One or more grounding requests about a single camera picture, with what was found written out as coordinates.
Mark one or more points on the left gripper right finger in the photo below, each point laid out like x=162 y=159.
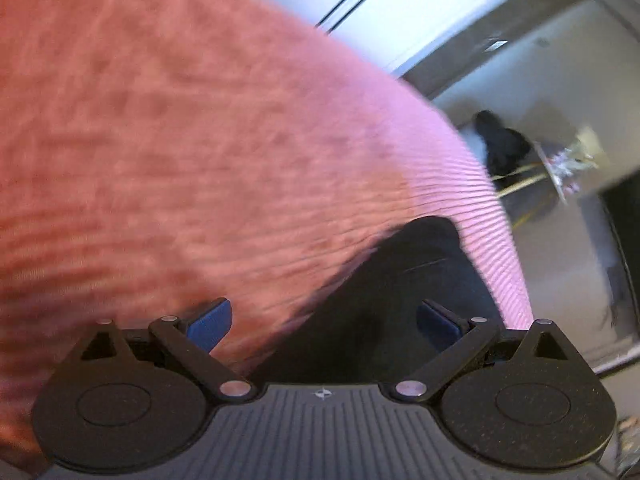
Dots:
x=441 y=327

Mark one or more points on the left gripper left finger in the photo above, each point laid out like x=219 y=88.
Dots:
x=210 y=325

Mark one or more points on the black pants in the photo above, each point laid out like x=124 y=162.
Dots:
x=371 y=328

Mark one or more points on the round two-tier side table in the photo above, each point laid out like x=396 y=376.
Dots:
x=530 y=192

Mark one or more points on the white laundry basket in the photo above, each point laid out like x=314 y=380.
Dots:
x=476 y=143

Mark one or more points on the black garment on basket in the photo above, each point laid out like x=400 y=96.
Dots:
x=506 y=147

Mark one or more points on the pink ribbed bedspread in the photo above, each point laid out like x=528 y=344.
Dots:
x=156 y=154

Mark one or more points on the wrapped flower bouquet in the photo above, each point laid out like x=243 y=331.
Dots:
x=583 y=154

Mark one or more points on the wall-mounted black television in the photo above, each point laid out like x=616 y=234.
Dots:
x=621 y=202

